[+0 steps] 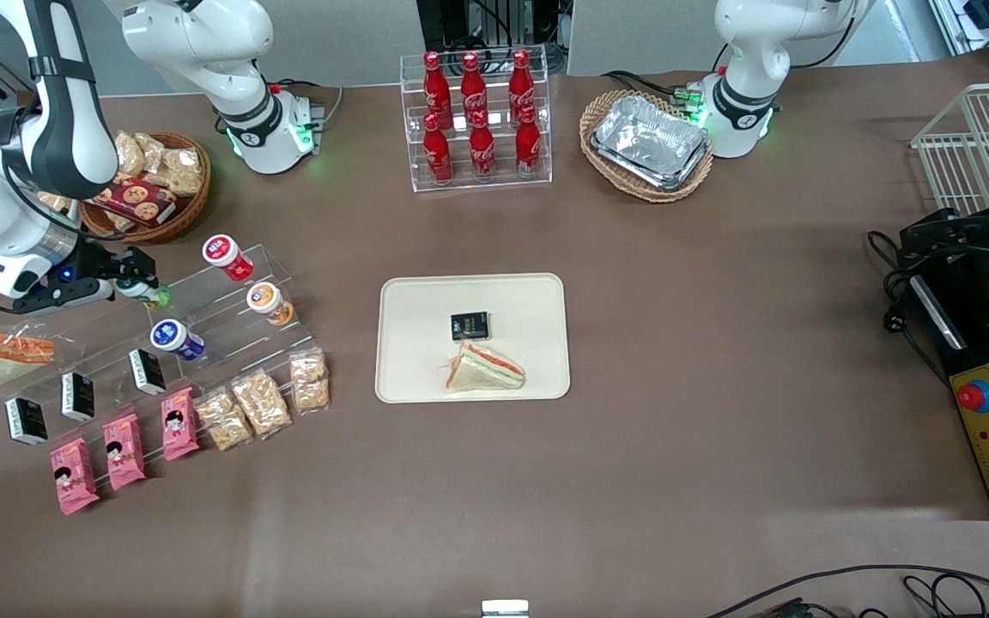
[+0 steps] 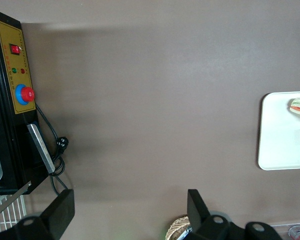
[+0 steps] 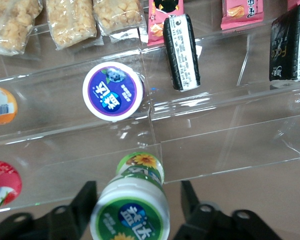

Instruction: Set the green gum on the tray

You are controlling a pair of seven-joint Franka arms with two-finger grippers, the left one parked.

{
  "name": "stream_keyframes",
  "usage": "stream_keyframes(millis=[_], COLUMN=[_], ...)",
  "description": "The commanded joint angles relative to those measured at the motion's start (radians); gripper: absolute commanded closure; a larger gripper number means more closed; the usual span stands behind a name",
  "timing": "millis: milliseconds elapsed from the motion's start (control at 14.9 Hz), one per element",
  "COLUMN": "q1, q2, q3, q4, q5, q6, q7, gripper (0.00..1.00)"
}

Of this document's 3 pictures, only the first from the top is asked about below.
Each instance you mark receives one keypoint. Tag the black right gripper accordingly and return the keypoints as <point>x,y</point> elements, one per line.
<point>96,261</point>

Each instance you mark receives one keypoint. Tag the green gum jar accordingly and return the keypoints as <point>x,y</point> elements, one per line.
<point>136,293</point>

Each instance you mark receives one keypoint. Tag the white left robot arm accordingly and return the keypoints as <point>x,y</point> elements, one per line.
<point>752,43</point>

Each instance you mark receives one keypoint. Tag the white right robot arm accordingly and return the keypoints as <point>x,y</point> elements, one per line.
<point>203,34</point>

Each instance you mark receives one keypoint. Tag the blue gum jar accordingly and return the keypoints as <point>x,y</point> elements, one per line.
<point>168,335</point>

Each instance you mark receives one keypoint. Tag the red gum jar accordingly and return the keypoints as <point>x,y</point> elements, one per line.
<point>221,251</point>

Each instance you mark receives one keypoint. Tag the orange gum jar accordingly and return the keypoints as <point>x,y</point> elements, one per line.
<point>263,298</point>

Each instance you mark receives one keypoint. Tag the cream plastic tray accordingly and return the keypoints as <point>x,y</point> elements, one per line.
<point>529,300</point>

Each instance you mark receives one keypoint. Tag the red cookie box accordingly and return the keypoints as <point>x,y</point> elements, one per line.
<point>138,202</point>

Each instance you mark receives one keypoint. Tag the dark brown wicker basket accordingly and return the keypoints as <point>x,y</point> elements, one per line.
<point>190,215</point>

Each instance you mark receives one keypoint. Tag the small black white carton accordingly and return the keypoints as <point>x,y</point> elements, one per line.
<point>470,326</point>
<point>27,421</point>
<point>147,371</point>
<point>76,395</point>

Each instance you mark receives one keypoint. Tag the clear bag of crackers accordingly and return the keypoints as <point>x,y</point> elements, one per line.
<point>128,153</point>
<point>181,170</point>
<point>151,144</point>
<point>57,202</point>

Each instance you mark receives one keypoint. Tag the black machine yellow panel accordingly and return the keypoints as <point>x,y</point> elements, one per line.
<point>975,343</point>

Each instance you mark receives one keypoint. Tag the pink cartoon snack packet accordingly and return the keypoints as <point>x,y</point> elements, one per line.
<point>178,422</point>
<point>72,475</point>
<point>124,451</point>

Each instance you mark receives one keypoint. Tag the puffed rice bar clear wrap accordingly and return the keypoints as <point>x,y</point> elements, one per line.
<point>222,419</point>
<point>309,380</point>
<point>261,403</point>

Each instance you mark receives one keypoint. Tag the red cola bottle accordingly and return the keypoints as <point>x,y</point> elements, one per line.
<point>472,81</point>
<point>482,153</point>
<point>528,148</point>
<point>437,154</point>
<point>434,81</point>
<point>520,79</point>

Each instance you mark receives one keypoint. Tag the stacked aluminium foil trays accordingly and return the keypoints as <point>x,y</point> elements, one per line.
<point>649,137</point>

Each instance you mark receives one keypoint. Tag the clear acrylic bottle rack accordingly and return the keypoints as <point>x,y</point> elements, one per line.
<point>460,182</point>

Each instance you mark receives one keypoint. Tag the light tan wicker basket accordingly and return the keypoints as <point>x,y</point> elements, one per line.
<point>632,190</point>

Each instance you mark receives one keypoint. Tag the small white silver device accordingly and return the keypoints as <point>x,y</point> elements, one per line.
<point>505,609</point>

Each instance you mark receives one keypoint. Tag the aluminium frame shelf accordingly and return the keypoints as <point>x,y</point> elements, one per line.
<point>988,21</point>

